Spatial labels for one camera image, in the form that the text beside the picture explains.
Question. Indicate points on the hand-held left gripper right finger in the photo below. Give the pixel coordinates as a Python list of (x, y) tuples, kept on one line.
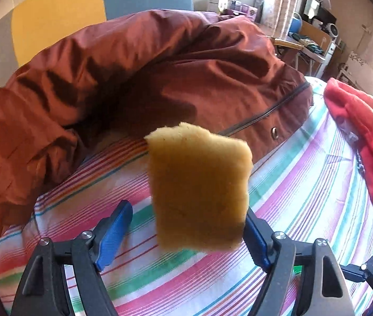
[(255, 241)]

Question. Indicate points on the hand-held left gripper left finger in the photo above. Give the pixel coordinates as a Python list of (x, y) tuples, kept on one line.
[(114, 233)]

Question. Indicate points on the yellow sponge block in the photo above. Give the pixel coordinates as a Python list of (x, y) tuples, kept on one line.
[(199, 184)]

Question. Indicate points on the striped tablecloth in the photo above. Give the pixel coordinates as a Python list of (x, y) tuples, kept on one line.
[(298, 177)]

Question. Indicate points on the black and white patterned cloth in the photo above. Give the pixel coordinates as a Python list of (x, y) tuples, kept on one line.
[(360, 163)]

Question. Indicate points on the red fleece towel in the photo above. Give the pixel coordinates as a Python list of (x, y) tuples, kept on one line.
[(370, 131)]

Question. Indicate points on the clear plastic clip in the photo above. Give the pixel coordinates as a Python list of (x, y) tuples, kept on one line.
[(350, 132)]

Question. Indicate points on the brown padded jacket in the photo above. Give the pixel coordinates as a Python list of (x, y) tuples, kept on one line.
[(124, 89)]

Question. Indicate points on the wooden side desk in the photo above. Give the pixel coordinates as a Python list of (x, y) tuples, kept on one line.
[(311, 39)]

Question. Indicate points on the blue jug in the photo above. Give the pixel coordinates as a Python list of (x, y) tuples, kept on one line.
[(295, 24)]

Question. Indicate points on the small desk fan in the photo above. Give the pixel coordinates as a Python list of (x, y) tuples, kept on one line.
[(330, 30)]

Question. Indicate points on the yellow and blue cabinet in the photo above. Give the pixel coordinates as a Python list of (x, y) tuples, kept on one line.
[(58, 10)]

